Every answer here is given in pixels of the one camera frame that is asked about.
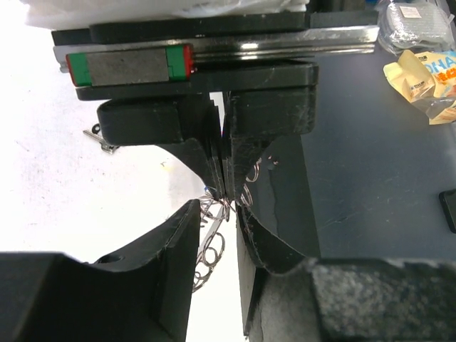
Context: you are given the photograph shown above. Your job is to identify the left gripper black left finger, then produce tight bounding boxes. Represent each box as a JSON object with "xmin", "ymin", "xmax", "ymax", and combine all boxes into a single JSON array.
[{"xmin": 1, "ymin": 199, "xmax": 200, "ymax": 341}]

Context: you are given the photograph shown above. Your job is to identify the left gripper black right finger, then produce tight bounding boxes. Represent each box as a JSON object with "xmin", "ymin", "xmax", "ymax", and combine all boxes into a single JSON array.
[{"xmin": 237, "ymin": 206, "xmax": 455, "ymax": 341}]

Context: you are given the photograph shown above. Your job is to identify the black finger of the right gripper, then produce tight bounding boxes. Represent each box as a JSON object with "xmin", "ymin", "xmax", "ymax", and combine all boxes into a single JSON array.
[
  {"xmin": 223, "ymin": 88, "xmax": 316, "ymax": 198},
  {"xmin": 97, "ymin": 98, "xmax": 223, "ymax": 198}
]

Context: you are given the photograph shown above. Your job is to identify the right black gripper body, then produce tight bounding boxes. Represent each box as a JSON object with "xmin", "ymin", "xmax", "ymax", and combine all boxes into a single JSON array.
[{"xmin": 52, "ymin": 12, "xmax": 379, "ymax": 101}]

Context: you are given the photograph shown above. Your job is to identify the small silver key clip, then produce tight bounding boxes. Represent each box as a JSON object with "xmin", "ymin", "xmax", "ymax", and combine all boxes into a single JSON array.
[{"xmin": 83, "ymin": 123, "xmax": 119, "ymax": 155}]

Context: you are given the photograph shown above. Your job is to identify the large metal keyring with loops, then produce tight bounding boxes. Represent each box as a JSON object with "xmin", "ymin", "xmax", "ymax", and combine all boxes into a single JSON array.
[{"xmin": 192, "ymin": 155, "xmax": 279, "ymax": 293}]

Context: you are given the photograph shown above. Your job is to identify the yellow snack packet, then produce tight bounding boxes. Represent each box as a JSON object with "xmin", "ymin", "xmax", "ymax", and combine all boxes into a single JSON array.
[{"xmin": 383, "ymin": 50, "xmax": 455, "ymax": 125}]

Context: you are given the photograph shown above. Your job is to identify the black phone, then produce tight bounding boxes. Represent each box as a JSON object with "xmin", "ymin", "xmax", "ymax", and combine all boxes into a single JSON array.
[{"xmin": 438, "ymin": 189, "xmax": 456, "ymax": 234}]

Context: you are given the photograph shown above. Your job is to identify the clear plastic bag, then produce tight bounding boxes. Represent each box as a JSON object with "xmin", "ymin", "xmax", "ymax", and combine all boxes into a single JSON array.
[{"xmin": 375, "ymin": 1, "xmax": 455, "ymax": 55}]

